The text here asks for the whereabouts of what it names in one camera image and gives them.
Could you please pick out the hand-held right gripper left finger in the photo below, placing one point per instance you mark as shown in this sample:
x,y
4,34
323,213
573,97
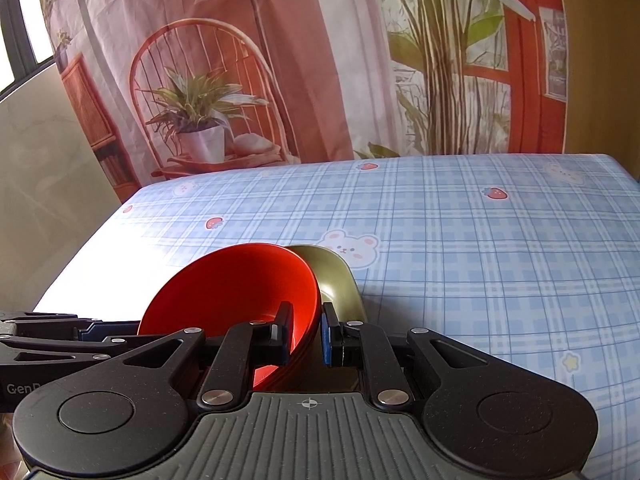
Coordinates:
x,y
286,332

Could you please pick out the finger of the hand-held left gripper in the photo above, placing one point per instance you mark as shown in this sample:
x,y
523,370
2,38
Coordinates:
x,y
60,357
110,329

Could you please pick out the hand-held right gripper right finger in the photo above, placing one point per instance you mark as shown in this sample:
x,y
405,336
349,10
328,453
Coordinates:
x,y
328,335

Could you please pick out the green plastic plate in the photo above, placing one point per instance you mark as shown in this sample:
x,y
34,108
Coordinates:
x,y
335,280

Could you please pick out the red plastic bowl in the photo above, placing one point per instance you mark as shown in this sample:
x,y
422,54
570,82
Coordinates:
x,y
225,285

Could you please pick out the white marble board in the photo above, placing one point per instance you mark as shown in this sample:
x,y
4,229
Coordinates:
x,y
45,185

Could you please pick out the blue plaid printed sheet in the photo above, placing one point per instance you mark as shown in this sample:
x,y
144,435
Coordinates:
x,y
475,260

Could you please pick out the printed backdrop cloth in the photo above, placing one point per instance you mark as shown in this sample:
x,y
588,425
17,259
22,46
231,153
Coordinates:
x,y
325,60

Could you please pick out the brown wooden panel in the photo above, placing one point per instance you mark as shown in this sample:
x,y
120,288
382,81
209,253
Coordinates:
x,y
600,60

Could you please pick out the dark window frame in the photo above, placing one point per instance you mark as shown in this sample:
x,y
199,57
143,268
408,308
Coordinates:
x,y
15,25

